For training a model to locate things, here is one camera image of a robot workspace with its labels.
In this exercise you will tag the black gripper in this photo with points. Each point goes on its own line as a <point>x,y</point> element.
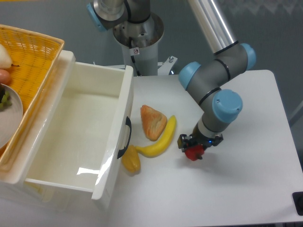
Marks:
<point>187,141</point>

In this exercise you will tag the red bell pepper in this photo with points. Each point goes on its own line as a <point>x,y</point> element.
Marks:
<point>195,153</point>

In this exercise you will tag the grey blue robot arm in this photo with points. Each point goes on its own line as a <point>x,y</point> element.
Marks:
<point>203,83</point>

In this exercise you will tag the yellow bell pepper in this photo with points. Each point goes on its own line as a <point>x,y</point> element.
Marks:
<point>131,160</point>

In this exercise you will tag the yellow banana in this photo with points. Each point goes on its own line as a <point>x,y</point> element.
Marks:
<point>162,143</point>

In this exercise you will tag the orange croissant bread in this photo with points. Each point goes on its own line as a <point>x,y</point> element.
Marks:
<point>153,122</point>

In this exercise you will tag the black corner device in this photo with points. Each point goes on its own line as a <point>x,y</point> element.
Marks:
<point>298,202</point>

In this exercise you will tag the white plastic drawer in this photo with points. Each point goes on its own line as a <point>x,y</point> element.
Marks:
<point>78,153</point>

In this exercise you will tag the yellow woven basket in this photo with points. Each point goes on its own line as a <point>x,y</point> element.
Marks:
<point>34,56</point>

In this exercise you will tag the white plate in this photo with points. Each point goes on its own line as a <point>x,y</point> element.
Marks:
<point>10,117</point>

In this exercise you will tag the white drawer cabinet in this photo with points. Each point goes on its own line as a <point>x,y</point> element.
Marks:
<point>23,147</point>

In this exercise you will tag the green grapes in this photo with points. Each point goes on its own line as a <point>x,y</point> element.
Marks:
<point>5,100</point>

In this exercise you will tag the pink peach fruit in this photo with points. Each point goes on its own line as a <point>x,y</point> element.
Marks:
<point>4,77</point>

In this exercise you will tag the white pear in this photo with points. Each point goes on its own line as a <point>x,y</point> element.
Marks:
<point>5,59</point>

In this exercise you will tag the black drawer handle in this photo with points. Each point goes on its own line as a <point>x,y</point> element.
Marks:
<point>127,137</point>

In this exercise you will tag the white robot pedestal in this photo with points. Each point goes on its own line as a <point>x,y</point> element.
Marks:
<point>139,43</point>

